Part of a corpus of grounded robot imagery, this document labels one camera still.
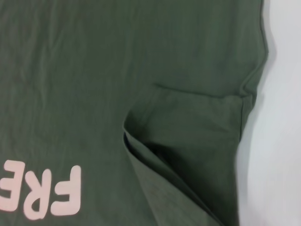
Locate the dark green FREE t-shirt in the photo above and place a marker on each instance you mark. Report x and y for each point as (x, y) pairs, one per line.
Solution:
(117, 94)

